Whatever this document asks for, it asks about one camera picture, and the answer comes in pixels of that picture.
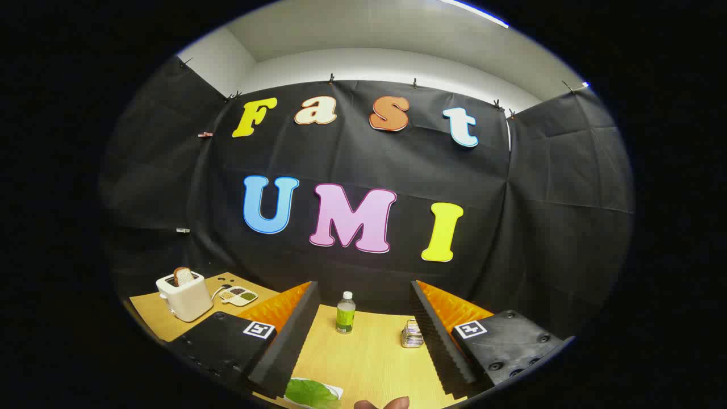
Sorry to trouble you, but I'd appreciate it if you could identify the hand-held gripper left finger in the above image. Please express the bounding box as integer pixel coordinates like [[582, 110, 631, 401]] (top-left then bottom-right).
[[165, 280, 321, 400]]

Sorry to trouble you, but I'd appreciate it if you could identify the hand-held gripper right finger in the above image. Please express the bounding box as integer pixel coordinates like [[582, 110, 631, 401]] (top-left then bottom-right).
[[410, 279, 575, 400]]

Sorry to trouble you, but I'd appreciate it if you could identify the green lettuce leaf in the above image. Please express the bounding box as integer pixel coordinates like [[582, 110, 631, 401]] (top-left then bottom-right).
[[284, 378, 341, 409]]

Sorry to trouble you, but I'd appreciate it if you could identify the green label plastic bottle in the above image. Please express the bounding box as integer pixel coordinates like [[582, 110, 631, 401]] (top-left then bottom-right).
[[336, 291, 357, 335]]

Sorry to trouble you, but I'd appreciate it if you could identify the white square plate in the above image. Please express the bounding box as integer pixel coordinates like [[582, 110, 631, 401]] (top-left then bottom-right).
[[282, 377, 344, 409]]

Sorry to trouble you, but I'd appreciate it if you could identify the white divided condiment tray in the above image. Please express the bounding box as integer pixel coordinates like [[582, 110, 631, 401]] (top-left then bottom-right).
[[219, 286, 258, 307]]

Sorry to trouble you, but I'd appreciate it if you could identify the white toaster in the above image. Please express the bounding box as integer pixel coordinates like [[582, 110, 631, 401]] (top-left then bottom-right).
[[156, 272, 214, 323]]

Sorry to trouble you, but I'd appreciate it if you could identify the black backdrop cloth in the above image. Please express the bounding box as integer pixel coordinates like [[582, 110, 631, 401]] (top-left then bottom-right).
[[99, 57, 635, 341]]

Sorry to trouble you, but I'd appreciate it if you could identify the metal wire basket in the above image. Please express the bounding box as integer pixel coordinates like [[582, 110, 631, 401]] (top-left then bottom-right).
[[400, 319, 424, 348]]

